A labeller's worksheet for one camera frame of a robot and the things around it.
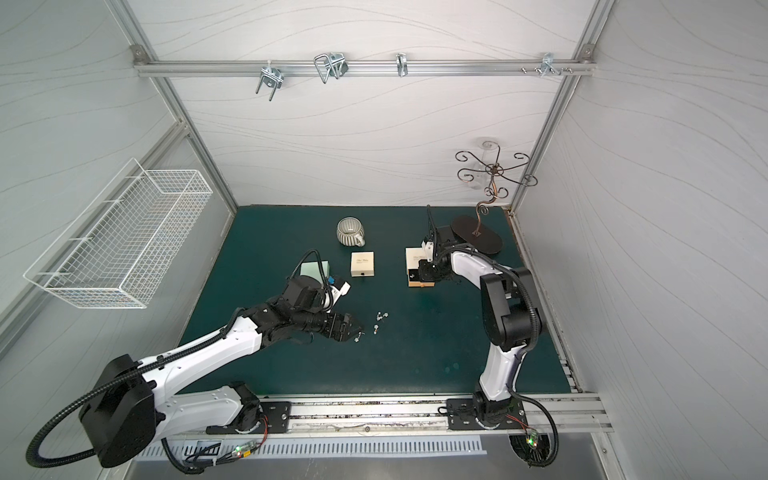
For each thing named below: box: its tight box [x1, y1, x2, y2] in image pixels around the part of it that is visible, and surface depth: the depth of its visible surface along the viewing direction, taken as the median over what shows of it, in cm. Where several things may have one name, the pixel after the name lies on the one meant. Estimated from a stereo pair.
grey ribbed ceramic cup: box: [336, 216, 366, 247], surface depth 107 cm
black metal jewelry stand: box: [450, 142, 539, 255], surface depth 95 cm
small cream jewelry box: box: [351, 251, 375, 277], surface depth 103 cm
